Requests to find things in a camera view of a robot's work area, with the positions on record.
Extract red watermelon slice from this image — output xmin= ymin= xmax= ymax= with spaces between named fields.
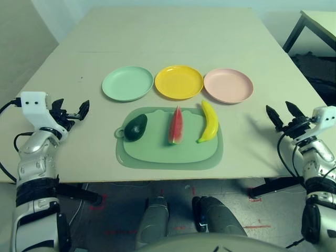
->
xmin=167 ymin=105 xmax=184 ymax=146

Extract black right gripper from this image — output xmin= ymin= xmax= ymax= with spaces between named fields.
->
xmin=266 ymin=101 xmax=314 ymax=140

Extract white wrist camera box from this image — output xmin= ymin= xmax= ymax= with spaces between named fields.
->
xmin=20 ymin=91 xmax=69 ymax=142
xmin=312 ymin=106 xmax=336 ymax=144

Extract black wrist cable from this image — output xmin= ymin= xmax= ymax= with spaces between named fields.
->
xmin=0 ymin=97 xmax=32 ymax=183
xmin=277 ymin=132 xmax=305 ymax=184

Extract grey robot leg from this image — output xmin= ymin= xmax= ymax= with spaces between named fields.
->
xmin=191 ymin=195 xmax=247 ymax=237
xmin=136 ymin=195 xmax=170 ymax=244

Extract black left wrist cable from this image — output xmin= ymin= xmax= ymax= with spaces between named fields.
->
xmin=0 ymin=97 xmax=32 ymax=183

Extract grey robot torso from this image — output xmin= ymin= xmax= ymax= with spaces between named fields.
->
xmin=136 ymin=233 xmax=287 ymax=252

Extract yellow plate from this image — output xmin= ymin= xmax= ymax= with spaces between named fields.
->
xmin=154 ymin=65 xmax=204 ymax=100

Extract yellow banana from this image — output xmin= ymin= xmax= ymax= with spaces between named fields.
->
xmin=196 ymin=100 xmax=219 ymax=144

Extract black table leg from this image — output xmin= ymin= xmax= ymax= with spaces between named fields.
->
xmin=56 ymin=183 xmax=102 ymax=207
xmin=248 ymin=177 xmax=307 ymax=200

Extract green cutting board tray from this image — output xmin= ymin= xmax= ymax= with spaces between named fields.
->
xmin=114 ymin=106 xmax=225 ymax=171

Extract grey robot right leg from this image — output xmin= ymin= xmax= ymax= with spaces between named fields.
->
xmin=191 ymin=195 xmax=247 ymax=237

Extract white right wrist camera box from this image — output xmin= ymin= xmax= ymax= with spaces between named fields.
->
xmin=312 ymin=106 xmax=336 ymax=144

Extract white floor cable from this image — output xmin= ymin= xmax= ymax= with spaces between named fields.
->
xmin=70 ymin=183 xmax=82 ymax=225

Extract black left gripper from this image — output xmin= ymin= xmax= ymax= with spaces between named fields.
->
xmin=49 ymin=99 xmax=91 ymax=132

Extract mint green plate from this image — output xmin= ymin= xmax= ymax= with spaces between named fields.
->
xmin=101 ymin=66 xmax=154 ymax=102

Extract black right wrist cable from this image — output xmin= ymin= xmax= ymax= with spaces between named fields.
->
xmin=277 ymin=132 xmax=305 ymax=184

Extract beige side table black legs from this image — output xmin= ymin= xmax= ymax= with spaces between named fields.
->
xmin=282 ymin=9 xmax=336 ymax=57

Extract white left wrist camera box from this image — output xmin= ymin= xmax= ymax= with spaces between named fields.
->
xmin=20 ymin=91 xmax=69 ymax=142

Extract dark green avocado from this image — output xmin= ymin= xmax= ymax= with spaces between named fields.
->
xmin=123 ymin=114 xmax=148 ymax=142

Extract grey robot left leg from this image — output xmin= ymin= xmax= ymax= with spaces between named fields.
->
xmin=136 ymin=195 xmax=170 ymax=244

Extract pink plate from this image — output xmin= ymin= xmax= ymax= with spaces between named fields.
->
xmin=203 ymin=68 xmax=255 ymax=104

